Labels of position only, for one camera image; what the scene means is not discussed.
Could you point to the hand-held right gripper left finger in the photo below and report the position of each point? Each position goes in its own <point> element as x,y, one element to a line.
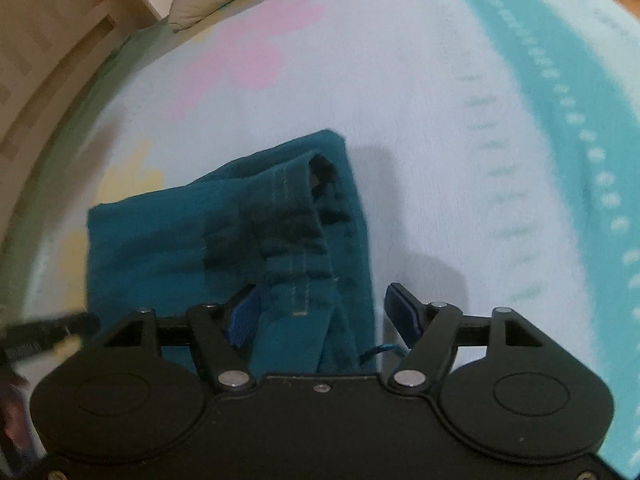
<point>245,317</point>

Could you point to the teal pants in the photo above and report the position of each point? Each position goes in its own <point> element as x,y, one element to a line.
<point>165,240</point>

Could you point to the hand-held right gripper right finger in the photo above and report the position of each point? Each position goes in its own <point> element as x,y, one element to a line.
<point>402,310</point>

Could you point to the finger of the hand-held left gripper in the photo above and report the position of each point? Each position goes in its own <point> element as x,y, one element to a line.
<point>45,332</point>

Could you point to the wooden bed frame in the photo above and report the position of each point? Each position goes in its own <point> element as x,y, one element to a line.
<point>55,40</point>

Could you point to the pale fleece blanket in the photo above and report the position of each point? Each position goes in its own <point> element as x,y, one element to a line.
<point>450,110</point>

